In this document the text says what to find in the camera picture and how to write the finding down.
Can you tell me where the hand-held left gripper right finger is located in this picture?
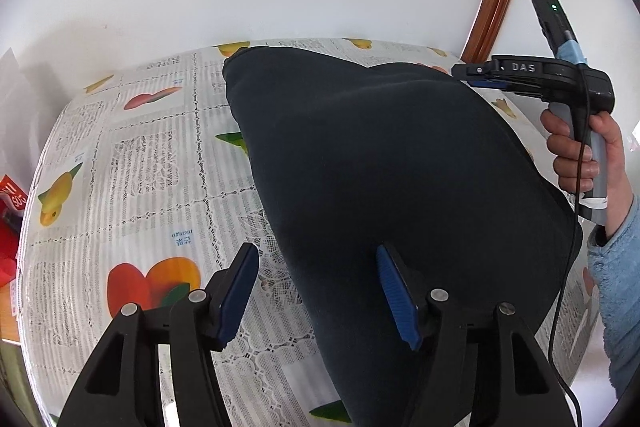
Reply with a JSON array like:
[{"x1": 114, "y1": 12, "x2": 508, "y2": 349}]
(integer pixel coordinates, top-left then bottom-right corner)
[{"x1": 376, "y1": 244, "x2": 573, "y2": 427}]

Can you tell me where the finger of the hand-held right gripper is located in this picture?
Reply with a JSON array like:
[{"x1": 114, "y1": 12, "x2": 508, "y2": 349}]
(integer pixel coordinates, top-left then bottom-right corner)
[{"x1": 451, "y1": 62, "x2": 507, "y2": 90}]

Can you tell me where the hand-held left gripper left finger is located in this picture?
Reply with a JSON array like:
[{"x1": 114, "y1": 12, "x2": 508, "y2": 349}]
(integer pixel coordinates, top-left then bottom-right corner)
[{"x1": 57, "y1": 243, "x2": 261, "y2": 427}]

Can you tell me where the black sweatshirt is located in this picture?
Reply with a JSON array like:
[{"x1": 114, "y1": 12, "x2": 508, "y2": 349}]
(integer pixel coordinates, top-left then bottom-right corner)
[{"x1": 222, "y1": 47, "x2": 584, "y2": 427}]

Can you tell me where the person's right forearm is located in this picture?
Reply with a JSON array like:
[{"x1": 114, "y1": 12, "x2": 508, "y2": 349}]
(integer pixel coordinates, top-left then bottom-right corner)
[{"x1": 586, "y1": 194, "x2": 640, "y2": 400}]

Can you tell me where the person's right hand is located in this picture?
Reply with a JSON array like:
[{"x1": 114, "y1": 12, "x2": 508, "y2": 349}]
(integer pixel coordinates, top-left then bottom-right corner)
[{"x1": 540, "y1": 109, "x2": 633, "y2": 243}]

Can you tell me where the fruit print lace tablecloth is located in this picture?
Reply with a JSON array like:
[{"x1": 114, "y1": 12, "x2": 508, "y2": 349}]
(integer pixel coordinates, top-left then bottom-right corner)
[{"x1": 20, "y1": 38, "x2": 603, "y2": 427}]

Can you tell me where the black cable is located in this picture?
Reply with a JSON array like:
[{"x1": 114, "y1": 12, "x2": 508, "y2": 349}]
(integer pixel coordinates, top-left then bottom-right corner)
[{"x1": 547, "y1": 62, "x2": 590, "y2": 427}]

